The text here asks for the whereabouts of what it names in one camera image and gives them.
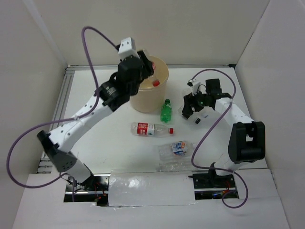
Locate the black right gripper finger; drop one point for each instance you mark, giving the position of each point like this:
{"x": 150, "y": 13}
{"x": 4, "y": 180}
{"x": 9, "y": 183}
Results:
{"x": 187, "y": 110}
{"x": 188, "y": 99}

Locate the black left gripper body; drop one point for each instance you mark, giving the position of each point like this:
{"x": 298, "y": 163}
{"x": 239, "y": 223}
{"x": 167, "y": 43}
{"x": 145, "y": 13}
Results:
{"x": 135, "y": 89}

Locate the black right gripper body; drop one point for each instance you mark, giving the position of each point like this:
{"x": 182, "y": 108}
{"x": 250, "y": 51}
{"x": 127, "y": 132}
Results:
{"x": 200, "y": 101}

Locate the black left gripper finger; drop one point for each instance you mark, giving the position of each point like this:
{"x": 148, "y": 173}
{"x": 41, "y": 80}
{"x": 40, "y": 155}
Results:
{"x": 147, "y": 68}
{"x": 151, "y": 67}

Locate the short red label bottle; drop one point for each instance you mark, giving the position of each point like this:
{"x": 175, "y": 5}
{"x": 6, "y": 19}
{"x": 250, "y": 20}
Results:
{"x": 154, "y": 80}

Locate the clear bottle black label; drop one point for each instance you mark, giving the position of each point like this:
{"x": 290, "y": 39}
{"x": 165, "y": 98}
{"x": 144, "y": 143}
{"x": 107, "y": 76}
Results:
{"x": 197, "y": 117}

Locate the clear bottle blue label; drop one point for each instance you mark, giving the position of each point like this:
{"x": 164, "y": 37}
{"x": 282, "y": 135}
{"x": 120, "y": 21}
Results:
{"x": 176, "y": 151}

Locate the long red label bottle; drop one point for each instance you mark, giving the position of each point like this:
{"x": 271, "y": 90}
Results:
{"x": 151, "y": 130}

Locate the clear bottle white cap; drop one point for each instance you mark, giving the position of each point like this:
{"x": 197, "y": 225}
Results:
{"x": 187, "y": 92}

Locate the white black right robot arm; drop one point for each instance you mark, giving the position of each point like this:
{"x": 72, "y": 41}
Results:
{"x": 247, "y": 139}

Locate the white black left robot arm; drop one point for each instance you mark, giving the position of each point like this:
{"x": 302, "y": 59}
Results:
{"x": 58, "y": 143}

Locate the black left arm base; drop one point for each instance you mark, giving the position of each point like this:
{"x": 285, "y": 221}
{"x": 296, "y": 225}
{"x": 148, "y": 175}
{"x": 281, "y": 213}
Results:
{"x": 96, "y": 193}

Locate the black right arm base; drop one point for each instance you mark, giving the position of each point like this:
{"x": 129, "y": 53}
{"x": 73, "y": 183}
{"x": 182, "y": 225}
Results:
{"x": 209, "y": 185}

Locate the beige plastic bin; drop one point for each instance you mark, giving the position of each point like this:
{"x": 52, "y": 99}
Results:
{"x": 150, "y": 98}

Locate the green plastic bottle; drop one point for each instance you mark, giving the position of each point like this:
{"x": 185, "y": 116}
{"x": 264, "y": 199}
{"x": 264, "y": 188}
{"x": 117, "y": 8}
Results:
{"x": 166, "y": 111}

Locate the crushed clear bottle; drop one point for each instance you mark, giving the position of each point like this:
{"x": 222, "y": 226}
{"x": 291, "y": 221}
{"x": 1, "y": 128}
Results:
{"x": 175, "y": 166}

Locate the white foil cover sheet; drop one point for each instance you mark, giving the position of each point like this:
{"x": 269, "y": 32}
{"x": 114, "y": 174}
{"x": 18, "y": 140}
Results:
{"x": 150, "y": 189}

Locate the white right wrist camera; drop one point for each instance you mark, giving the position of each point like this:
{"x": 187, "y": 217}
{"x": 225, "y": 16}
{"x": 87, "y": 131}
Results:
{"x": 195, "y": 85}

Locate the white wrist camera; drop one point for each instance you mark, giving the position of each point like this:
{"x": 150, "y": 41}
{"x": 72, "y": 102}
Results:
{"x": 195, "y": 85}
{"x": 127, "y": 48}

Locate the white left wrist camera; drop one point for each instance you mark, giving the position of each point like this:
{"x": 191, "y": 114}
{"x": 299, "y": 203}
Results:
{"x": 127, "y": 48}

